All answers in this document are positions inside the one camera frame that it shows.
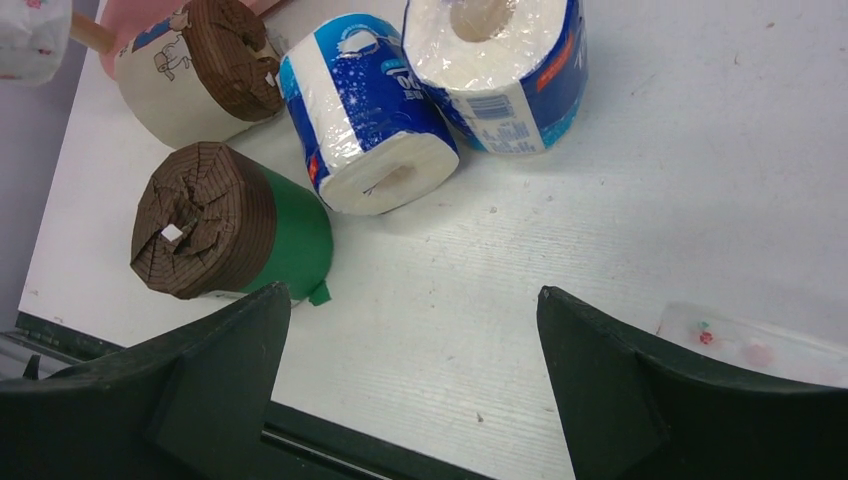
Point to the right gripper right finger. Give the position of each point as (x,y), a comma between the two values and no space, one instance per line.
(635,406)

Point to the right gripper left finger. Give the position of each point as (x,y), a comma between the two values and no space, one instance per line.
(187,404)

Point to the brown green roll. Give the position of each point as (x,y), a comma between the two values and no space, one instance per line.
(212,221)

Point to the white dotted roll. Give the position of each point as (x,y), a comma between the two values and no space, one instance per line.
(34,39)
(757,346)

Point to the pink three-tier shelf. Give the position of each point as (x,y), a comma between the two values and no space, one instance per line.
(120,21)

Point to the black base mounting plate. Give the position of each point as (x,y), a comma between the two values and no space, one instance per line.
(293,444)

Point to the blue white roll lying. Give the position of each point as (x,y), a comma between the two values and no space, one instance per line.
(372,139)

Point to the beige brown wrapped roll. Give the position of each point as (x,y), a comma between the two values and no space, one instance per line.
(206,72)

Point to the blue white roll upright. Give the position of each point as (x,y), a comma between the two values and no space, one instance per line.
(508,75)

